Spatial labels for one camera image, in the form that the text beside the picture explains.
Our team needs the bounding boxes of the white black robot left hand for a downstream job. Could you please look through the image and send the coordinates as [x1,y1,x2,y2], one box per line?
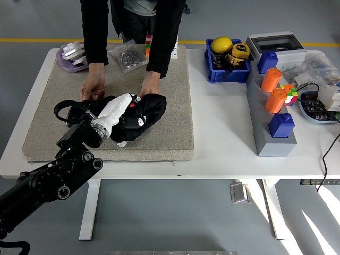
[92,92,149,133]

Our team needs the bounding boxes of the white flat plastic bar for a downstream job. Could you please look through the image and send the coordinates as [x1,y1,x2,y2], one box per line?
[61,46,86,60]

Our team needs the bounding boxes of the blue plastic bin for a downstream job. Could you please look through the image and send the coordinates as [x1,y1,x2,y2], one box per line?
[204,39,251,84]

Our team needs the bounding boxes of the black rag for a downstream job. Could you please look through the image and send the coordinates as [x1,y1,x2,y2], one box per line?
[87,92,167,143]

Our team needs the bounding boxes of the grey-brown mat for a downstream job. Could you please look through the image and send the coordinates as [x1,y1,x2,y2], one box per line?
[22,44,195,163]

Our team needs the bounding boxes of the person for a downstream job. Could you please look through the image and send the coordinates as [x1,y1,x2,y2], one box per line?
[79,0,186,102]

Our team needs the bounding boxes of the person's left hand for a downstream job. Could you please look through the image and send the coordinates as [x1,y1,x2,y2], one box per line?
[139,71,162,97]

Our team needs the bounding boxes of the person's right hand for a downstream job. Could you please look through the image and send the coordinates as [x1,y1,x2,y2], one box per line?
[79,63,106,102]

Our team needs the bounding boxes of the clear bag of small parts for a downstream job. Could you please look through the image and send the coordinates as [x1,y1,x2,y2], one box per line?
[281,52,340,91]

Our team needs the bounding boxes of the small multicoloured puzzle cube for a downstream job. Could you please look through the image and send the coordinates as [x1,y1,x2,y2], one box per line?
[280,84,299,106]

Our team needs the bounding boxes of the white circuit breaker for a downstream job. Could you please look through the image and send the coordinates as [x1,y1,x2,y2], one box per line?
[317,82,340,112]

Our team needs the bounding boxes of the purple tray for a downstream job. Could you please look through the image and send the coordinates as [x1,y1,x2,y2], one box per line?
[56,44,90,73]

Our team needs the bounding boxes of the small white plastic block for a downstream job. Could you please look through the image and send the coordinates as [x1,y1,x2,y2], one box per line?
[63,41,83,53]

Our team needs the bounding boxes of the black electronic components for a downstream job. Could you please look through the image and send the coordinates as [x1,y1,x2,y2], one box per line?
[302,92,330,122]

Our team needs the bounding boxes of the grey electrical enclosure box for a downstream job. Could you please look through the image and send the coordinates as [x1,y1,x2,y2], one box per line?
[245,33,306,70]

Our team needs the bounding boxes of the black part in bin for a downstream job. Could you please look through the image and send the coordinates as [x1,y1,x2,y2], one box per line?
[211,52,226,71]

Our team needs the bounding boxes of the small yellow black tape measure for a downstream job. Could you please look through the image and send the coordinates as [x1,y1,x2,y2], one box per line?
[225,54,244,70]

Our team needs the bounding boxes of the large yellow tape measure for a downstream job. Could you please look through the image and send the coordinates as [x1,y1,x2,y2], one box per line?
[231,43,251,60]

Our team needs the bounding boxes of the grey stepped stand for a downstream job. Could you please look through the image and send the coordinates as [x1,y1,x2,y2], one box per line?
[246,63,298,158]

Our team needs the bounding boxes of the white long plastic bar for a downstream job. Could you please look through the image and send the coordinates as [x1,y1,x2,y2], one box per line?
[72,54,88,66]

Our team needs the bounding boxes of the black cable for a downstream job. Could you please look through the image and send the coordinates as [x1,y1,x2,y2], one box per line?
[296,83,340,192]

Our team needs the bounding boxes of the black power strip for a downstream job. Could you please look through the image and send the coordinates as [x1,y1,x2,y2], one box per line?
[300,179,340,186]

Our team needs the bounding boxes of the orange plastic cylinder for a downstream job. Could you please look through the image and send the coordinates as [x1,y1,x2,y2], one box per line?
[260,68,282,92]
[265,88,288,114]

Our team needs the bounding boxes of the clear bag of metal nuts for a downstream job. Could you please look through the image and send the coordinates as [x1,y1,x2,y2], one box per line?
[108,39,149,74]

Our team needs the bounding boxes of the grey metal floor box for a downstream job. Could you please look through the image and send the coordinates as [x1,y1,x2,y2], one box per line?
[229,180,253,205]

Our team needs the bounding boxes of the blue plastic block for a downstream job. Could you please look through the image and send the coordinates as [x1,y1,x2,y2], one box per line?
[257,50,279,74]
[268,113,295,138]

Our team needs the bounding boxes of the white table leg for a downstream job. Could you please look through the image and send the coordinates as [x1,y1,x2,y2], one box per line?
[261,179,289,241]
[79,179,101,241]

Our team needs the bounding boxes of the blue-grey tray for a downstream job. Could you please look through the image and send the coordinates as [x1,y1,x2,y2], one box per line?
[299,91,339,125]

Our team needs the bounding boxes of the yellow round ball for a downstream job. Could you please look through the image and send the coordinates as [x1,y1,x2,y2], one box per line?
[211,36,234,54]

